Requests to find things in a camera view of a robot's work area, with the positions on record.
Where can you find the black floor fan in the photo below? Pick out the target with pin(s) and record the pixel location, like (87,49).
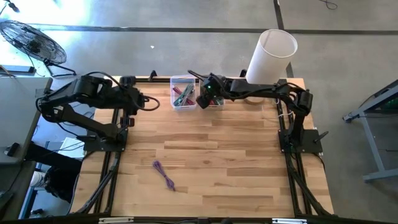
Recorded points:
(32,42)

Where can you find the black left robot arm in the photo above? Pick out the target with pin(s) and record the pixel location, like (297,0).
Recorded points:
(77,120)

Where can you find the grey desk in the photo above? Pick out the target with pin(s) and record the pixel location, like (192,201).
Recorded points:
(18,124)

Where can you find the small black device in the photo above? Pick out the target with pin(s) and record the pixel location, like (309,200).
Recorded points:
(12,149)

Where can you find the black bag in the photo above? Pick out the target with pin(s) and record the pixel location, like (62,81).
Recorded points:
(59,183)

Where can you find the beige plastic bin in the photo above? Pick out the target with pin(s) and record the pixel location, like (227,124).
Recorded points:
(217,108)

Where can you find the silver metal bracket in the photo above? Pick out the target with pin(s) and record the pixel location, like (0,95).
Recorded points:
(289,221)
(115,220)

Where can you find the black clamp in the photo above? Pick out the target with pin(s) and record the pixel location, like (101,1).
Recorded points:
(152,75)
(242,73)

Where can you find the clear plastic bin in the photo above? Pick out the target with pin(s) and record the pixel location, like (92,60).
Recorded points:
(174,80)

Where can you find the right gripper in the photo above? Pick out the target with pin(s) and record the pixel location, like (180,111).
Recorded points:
(214,88)

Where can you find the white paper sheet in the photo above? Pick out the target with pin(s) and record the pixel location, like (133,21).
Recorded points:
(71,146)

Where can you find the white shade table lamp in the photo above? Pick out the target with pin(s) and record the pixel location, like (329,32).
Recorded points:
(270,59)

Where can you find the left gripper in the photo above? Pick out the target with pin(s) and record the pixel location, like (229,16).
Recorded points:
(133,99)

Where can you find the grey metal table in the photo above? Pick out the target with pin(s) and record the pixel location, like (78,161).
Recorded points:
(373,146)

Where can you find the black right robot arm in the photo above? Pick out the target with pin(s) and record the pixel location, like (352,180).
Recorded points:
(258,91)

